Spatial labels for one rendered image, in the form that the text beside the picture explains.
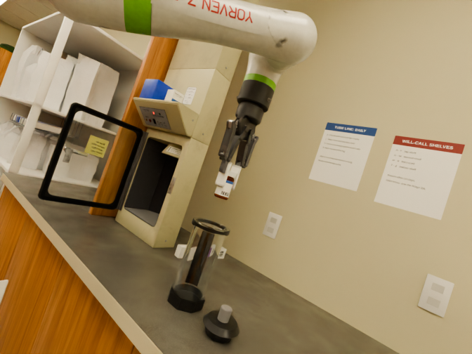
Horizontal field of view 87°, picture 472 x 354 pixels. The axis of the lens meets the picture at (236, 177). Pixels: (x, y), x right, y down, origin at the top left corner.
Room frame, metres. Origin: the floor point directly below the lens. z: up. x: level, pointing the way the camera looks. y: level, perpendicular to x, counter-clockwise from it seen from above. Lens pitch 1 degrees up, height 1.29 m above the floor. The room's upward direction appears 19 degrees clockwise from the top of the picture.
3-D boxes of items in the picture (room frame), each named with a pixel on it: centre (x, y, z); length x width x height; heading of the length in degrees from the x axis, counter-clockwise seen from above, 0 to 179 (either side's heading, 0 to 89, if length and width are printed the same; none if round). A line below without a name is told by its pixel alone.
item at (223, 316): (0.60, -0.08, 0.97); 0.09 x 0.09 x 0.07
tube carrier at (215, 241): (0.69, 0.02, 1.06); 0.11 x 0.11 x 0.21
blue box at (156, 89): (1.10, 0.45, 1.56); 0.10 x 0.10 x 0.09; 54
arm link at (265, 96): (0.70, 0.03, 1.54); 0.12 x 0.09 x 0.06; 54
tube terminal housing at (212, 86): (1.20, 0.28, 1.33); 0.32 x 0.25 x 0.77; 54
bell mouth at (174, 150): (1.17, 0.28, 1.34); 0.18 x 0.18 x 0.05
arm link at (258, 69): (0.69, 0.02, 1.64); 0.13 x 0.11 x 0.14; 19
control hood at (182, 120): (1.06, 0.39, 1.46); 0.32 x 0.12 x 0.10; 54
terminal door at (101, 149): (1.07, 0.59, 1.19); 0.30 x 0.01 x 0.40; 137
